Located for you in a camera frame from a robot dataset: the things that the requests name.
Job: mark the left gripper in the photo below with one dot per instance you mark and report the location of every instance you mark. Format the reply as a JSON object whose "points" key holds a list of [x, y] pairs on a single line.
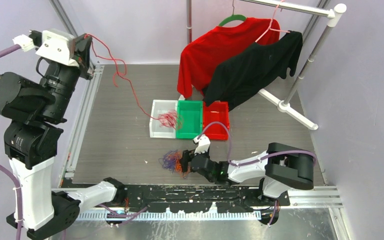
{"points": [[82, 55]]}

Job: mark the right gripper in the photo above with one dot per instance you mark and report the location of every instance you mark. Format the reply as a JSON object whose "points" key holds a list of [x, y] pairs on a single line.
{"points": [[187, 156]]}

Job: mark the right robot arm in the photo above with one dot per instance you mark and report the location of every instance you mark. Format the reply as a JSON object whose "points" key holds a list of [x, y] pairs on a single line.
{"points": [[280, 168]]}

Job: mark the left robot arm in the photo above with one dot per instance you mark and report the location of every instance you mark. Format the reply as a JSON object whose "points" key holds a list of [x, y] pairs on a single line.
{"points": [[31, 140]]}

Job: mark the white plastic bin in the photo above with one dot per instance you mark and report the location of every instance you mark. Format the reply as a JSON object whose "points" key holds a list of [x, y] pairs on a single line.
{"points": [[163, 121]]}

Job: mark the green plastic bin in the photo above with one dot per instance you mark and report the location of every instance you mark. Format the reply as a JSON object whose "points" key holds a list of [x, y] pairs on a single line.
{"points": [[190, 114]]}

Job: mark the red plastic bin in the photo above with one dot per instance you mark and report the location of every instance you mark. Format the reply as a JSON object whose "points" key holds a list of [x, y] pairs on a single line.
{"points": [[216, 112]]}

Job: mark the black t-shirt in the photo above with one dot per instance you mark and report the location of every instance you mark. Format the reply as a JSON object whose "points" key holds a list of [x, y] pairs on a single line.
{"points": [[242, 76]]}

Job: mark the red t-shirt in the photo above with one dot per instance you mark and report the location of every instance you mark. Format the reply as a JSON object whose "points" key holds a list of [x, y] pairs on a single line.
{"points": [[199, 59]]}

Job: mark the green clothes hanger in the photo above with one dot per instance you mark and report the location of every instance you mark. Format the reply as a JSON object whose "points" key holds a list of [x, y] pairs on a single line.
{"points": [[233, 17]]}

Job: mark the pink clothes hanger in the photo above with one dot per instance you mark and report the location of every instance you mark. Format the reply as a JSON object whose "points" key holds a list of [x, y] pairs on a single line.
{"points": [[270, 26]]}

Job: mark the white clothes rack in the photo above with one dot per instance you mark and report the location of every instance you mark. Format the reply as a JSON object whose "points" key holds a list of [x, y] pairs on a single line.
{"points": [[333, 15]]}

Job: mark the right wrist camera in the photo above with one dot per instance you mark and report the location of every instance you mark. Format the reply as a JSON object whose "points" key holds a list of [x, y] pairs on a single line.
{"points": [[203, 144]]}

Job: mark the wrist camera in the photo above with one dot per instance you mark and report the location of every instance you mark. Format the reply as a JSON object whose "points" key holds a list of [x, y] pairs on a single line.
{"points": [[58, 46], [203, 144]]}

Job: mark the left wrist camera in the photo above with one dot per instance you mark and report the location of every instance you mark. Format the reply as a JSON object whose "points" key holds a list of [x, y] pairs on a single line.
{"points": [[58, 46]]}

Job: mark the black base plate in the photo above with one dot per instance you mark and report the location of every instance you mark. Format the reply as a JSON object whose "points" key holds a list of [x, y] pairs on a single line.
{"points": [[192, 198]]}

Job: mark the white cable duct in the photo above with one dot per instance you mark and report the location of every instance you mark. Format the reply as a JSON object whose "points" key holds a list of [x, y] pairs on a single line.
{"points": [[211, 215]]}

